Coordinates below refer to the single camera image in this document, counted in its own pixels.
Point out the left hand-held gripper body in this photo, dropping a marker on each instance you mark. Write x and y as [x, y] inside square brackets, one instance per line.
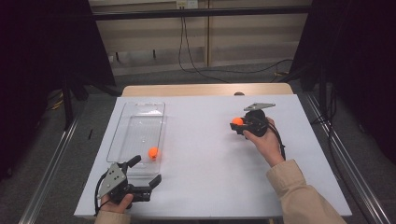
[113, 182]

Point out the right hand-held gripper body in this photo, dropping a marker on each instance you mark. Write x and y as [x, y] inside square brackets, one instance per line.
[257, 123]

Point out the orange ball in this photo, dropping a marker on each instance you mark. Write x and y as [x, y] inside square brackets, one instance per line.
[237, 121]
[153, 153]

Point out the clear plastic container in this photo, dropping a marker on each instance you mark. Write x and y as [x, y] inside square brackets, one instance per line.
[140, 130]

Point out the person's right hand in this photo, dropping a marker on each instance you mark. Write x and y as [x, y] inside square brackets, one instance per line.
[267, 146]

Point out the person's left hand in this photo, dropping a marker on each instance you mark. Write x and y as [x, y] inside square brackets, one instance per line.
[116, 207]

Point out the small dark round object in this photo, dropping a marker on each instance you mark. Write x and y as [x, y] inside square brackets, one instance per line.
[239, 93]

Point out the small black stick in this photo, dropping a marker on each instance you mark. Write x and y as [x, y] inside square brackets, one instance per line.
[90, 133]

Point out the black metal stand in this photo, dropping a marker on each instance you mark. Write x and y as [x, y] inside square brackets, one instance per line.
[67, 102]

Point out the black curtain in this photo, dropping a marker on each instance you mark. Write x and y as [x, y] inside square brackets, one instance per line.
[358, 62]
[37, 62]

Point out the white power outlet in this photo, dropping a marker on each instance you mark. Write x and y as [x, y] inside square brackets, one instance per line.
[186, 3]

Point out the metal floor rail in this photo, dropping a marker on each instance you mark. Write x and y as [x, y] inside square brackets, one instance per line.
[46, 174]
[348, 161]

